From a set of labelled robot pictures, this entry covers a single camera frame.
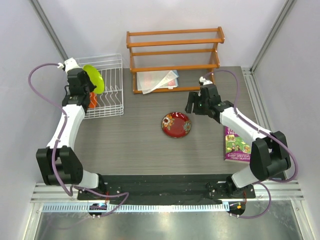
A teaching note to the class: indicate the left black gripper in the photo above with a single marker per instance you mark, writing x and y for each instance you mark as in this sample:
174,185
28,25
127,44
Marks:
91,86

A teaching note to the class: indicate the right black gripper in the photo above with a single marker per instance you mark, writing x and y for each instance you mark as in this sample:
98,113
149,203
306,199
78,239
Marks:
194,97

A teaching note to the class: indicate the green plate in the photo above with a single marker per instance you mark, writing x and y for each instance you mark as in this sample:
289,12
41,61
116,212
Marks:
96,78

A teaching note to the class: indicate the orange plate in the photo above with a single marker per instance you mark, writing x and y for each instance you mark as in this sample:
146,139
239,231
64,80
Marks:
93,100

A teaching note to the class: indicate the red floral plate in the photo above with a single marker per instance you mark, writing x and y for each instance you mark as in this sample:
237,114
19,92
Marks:
176,125

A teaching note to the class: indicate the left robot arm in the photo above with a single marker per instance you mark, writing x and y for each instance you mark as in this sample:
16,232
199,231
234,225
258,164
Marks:
58,163

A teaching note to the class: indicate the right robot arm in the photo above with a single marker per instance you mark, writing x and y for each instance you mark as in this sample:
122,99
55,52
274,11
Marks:
269,151

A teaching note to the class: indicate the orange wooden shelf rack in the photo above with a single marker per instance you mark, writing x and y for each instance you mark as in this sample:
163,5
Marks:
168,50

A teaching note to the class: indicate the clear plastic document sleeve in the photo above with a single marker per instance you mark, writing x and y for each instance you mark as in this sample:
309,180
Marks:
149,81

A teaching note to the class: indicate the purple treehouse book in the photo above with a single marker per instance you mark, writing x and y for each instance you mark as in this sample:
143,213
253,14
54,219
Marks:
235,149

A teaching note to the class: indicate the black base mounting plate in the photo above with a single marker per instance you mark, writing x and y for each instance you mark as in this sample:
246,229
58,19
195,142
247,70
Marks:
177,189

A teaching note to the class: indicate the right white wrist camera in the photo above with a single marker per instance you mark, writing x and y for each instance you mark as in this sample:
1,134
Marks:
204,84

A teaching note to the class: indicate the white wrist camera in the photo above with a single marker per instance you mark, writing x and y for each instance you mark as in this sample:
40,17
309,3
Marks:
204,84
68,65

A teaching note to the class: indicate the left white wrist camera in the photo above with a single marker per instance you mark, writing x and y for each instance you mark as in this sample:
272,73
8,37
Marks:
68,65

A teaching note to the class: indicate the white wire dish rack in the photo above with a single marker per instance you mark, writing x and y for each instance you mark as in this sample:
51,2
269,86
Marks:
111,102

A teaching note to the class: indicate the slotted cable duct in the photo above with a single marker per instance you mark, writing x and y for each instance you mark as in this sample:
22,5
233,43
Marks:
89,207

